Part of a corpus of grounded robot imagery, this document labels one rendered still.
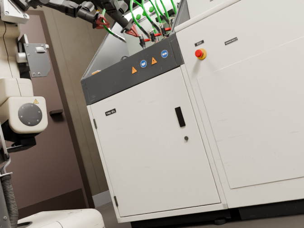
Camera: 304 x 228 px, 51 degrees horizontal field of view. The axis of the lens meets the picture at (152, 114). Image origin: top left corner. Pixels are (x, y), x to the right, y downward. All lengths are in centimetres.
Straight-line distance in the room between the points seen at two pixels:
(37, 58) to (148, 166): 78
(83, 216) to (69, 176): 202
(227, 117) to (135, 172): 62
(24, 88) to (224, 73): 89
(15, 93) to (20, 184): 175
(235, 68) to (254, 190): 55
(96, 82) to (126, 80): 23
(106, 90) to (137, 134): 33
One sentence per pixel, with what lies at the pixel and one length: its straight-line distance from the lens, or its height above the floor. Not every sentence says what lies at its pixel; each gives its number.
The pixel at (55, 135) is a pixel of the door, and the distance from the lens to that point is 332.
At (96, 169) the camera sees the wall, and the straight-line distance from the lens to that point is 351.
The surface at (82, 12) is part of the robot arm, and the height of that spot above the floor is 134.
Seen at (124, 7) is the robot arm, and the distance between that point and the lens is 203.
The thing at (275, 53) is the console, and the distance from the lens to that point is 144.
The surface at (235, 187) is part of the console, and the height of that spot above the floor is 16.
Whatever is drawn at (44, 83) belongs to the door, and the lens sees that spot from 343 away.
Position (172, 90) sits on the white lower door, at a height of 69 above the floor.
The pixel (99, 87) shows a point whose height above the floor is 86.
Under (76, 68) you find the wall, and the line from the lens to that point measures 370.
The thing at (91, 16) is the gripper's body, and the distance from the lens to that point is 206.
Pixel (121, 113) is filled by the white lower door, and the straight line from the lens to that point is 181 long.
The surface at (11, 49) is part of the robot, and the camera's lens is 160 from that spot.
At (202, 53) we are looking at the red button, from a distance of 154.
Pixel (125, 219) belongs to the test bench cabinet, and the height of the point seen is 9.
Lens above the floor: 45
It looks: 5 degrees up
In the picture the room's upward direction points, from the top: 16 degrees counter-clockwise
